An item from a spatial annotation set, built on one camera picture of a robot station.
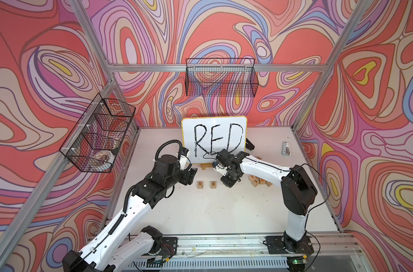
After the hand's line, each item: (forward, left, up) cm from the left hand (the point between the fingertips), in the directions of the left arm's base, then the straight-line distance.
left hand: (191, 166), depth 74 cm
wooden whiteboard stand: (+13, -5, -20) cm, 24 cm away
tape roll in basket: (+2, +37, +5) cm, 37 cm away
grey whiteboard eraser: (+25, -56, -19) cm, 64 cm away
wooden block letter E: (+1, -10, -20) cm, 23 cm away
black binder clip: (+29, -34, -19) cm, 49 cm away
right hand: (0, -19, -18) cm, 27 cm away
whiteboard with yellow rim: (+20, -6, -2) cm, 21 cm away
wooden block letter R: (+1, -3, -19) cm, 20 cm away
